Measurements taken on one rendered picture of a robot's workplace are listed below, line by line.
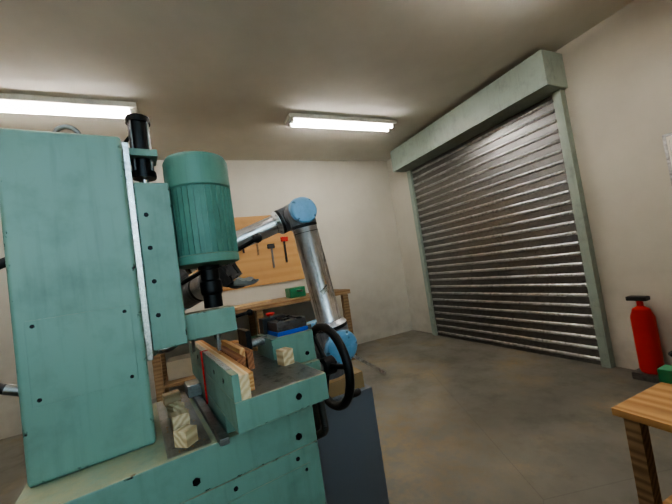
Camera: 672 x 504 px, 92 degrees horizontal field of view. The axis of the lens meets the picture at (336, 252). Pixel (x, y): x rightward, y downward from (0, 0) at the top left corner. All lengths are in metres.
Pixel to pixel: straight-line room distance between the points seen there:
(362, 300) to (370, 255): 0.68
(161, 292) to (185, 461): 0.38
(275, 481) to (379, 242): 4.38
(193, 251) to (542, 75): 3.10
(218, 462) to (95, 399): 0.29
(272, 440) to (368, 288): 4.13
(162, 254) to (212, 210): 0.17
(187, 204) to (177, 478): 0.62
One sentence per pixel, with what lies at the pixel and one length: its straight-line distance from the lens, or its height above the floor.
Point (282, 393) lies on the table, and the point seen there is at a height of 0.89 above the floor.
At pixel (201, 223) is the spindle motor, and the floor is 1.30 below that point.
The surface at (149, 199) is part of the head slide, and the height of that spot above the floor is 1.37.
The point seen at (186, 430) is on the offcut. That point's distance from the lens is 0.87.
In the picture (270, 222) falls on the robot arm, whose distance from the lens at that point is 1.52.
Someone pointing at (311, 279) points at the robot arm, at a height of 1.10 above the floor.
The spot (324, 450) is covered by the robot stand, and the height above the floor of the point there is 0.35.
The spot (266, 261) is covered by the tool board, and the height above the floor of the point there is 1.35.
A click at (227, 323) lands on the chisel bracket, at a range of 0.99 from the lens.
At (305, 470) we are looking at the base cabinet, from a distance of 0.96.
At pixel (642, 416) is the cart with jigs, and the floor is 0.53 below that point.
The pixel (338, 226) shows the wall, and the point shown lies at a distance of 4.77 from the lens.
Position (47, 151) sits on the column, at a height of 1.47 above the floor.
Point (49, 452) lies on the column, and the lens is 0.95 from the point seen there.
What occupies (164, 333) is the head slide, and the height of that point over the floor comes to 1.04.
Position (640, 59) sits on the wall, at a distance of 3.46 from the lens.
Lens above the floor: 1.14
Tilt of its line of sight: 3 degrees up
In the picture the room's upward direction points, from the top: 8 degrees counter-clockwise
